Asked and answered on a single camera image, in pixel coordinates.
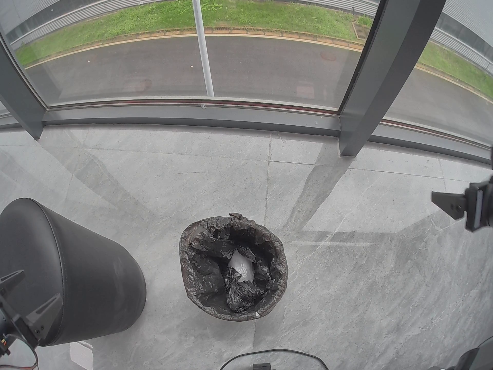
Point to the window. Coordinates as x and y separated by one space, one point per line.
400 52

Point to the black plastic bag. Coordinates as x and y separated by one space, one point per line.
200 253

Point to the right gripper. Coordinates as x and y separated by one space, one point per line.
487 206

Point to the dark grey round chair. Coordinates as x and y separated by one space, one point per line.
77 268

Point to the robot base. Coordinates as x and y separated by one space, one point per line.
264 367

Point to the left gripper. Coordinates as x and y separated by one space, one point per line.
15 324

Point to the crumpled black plastic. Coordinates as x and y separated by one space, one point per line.
240 295

